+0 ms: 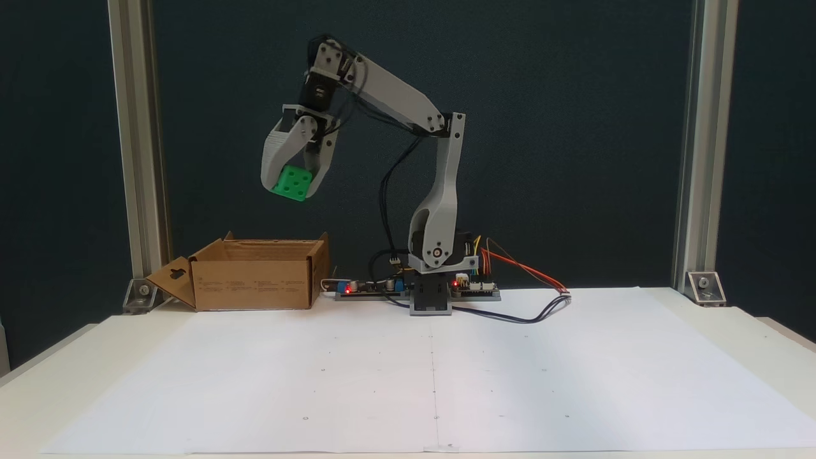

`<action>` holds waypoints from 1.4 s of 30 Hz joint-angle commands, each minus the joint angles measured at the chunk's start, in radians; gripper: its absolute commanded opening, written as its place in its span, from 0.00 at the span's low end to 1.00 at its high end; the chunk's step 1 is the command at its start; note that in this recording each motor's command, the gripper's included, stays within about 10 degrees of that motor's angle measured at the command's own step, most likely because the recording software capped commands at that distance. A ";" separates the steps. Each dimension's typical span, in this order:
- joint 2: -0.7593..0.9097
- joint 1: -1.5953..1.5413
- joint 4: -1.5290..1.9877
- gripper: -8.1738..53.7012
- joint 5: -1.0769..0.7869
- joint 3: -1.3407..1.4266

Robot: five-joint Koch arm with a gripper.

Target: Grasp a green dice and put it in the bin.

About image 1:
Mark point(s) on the wide ribbed grey gripper finger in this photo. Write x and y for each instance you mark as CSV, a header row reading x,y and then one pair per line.
x,y
284,146

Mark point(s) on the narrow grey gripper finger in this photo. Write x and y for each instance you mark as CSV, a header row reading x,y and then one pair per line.
x,y
325,162

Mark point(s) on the green die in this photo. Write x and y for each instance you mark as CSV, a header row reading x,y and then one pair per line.
x,y
292,183

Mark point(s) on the grey printed robot arm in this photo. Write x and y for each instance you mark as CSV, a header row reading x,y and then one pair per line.
x,y
395,95

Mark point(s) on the circuit board with blue part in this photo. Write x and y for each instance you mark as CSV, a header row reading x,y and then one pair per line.
x,y
366,291

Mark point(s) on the brown cardboard box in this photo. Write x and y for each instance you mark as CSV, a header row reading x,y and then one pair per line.
x,y
248,287

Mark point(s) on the circuit board with white connectors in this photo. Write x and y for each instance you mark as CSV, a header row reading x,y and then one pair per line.
x,y
478,291

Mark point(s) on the aluminium frame post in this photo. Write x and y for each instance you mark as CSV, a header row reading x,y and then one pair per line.
x,y
134,127
704,127

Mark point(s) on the metal corner bracket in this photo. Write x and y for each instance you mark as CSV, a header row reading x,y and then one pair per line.
x,y
706,288
141,296

